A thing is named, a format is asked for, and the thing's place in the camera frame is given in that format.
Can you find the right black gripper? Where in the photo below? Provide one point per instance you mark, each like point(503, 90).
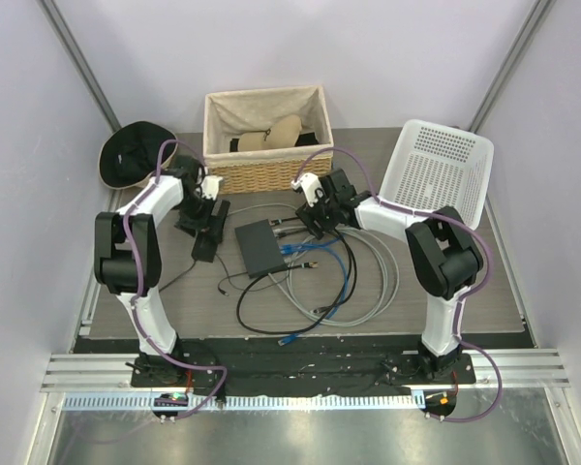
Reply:
point(310, 215)

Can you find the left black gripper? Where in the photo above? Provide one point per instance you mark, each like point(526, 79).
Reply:
point(204, 225)

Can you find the black power adapter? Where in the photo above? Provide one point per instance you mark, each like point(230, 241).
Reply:
point(205, 248)

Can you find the black network switch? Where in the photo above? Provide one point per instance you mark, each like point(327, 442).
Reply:
point(259, 249)

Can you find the wicker basket with liner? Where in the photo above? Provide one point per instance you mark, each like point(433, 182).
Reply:
point(230, 114)

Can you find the white plastic perforated basket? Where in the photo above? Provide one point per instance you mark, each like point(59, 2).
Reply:
point(433, 166)

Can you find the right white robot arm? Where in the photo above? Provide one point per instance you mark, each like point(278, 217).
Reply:
point(445, 258)

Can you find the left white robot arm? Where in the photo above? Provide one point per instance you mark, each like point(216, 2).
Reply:
point(128, 259)

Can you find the beige cap in basket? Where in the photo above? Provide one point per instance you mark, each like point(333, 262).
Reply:
point(283, 134)

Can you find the black and beige bucket hat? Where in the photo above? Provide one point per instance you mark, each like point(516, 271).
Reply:
point(130, 156)

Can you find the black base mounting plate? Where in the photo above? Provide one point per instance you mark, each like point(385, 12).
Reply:
point(302, 356)

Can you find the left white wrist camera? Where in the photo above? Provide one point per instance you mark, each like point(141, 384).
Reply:
point(210, 187)

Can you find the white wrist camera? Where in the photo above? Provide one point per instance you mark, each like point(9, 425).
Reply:
point(310, 186)
point(210, 187)

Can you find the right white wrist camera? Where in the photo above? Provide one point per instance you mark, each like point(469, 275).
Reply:
point(310, 186)

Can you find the white slotted cable duct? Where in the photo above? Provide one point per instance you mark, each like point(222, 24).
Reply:
point(175, 402)

